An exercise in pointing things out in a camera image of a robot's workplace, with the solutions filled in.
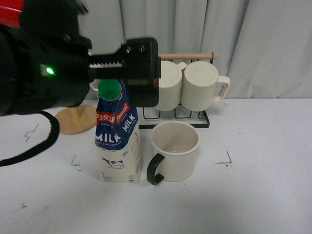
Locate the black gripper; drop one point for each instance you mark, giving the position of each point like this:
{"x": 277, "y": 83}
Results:
{"x": 137, "y": 64}

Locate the blue white milk carton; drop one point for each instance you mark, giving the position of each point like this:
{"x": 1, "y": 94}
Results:
{"x": 117, "y": 134}

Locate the cream mug with black handle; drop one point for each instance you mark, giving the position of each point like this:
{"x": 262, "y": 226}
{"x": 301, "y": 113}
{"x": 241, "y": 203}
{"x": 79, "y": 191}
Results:
{"x": 174, "y": 149}

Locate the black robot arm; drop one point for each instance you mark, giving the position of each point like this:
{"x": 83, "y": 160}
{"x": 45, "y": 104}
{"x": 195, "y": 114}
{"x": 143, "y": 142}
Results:
{"x": 45, "y": 61}

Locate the cream ribbed mug left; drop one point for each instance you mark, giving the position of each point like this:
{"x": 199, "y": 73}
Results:
{"x": 170, "y": 85}

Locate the cream ribbed mug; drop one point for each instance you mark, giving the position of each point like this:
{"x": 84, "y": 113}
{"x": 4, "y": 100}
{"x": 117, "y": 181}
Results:
{"x": 202, "y": 85}
{"x": 170, "y": 85}

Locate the white ceramic mug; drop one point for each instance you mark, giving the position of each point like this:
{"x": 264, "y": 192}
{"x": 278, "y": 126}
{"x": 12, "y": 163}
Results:
{"x": 94, "y": 85}

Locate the cream ribbed mug right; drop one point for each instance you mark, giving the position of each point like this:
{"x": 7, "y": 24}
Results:
{"x": 202, "y": 85}

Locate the wooden mug tree stand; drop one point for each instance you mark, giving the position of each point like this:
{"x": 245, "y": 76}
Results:
{"x": 75, "y": 120}

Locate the grey curtain backdrop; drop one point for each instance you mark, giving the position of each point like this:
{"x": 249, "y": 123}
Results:
{"x": 264, "y": 46}

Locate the red enamel mug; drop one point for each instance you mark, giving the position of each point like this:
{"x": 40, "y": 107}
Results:
{"x": 10, "y": 11}

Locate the black wire cup rack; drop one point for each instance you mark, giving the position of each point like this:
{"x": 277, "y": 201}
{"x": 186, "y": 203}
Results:
{"x": 152, "y": 118}

